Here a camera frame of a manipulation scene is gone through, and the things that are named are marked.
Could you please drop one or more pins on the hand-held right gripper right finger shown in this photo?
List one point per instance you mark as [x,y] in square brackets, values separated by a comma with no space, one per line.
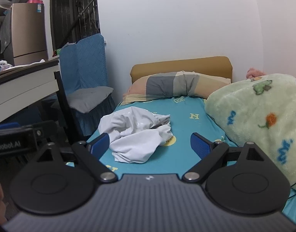
[198,145]

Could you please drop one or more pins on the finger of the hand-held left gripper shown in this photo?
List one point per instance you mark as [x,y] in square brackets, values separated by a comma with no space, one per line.
[45,133]

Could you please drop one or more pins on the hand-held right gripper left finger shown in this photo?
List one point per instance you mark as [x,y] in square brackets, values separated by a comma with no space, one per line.
[100,145]

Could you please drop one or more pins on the white shirt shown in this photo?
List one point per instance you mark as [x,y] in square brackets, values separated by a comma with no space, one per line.
[135,135]

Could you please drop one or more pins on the grey seat cushion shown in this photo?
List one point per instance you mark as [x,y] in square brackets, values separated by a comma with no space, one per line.
[90,99]

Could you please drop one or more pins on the white table with black legs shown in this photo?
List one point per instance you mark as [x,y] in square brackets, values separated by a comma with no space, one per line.
[22,87]

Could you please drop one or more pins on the green fleece printed blanket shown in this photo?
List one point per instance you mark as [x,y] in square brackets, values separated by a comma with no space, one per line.
[254,116]

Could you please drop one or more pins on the checked pillow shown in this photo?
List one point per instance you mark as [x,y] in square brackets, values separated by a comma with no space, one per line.
[162,84]

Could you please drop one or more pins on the white plastic bag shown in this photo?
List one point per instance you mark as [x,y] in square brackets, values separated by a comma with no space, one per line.
[3,65]

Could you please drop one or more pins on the blue covered chair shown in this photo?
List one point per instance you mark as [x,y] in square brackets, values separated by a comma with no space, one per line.
[90,60]

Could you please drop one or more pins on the pink plush toy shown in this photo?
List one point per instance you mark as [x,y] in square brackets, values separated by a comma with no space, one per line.
[255,72]

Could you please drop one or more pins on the gold refrigerator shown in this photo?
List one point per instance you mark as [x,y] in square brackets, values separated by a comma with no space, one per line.
[27,29]

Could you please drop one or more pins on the dark barred window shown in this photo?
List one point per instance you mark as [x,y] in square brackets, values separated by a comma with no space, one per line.
[65,9]

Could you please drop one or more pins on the pink container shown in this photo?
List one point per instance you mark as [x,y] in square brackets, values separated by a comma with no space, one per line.
[35,1]

